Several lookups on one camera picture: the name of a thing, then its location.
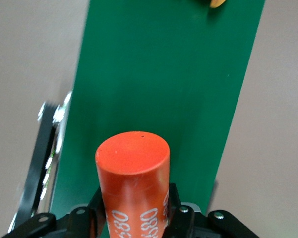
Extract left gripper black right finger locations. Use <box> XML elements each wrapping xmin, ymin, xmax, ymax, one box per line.
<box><xmin>161</xmin><ymin>182</ymin><xmax>260</xmax><ymax>238</ymax></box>

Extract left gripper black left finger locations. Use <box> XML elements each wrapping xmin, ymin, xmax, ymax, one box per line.
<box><xmin>2</xmin><ymin>187</ymin><xmax>107</xmax><ymax>238</ymax></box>

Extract orange 4680 battery cylinder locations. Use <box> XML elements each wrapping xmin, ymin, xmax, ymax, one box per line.
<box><xmin>95</xmin><ymin>131</ymin><xmax>171</xmax><ymax>238</ymax></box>

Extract yellow push button switch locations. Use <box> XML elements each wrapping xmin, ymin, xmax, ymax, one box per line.
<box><xmin>209</xmin><ymin>0</ymin><xmax>227</xmax><ymax>9</ymax></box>

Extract green belt conveyor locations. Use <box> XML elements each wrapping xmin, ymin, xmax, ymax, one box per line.
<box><xmin>7</xmin><ymin>0</ymin><xmax>266</xmax><ymax>238</ymax></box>

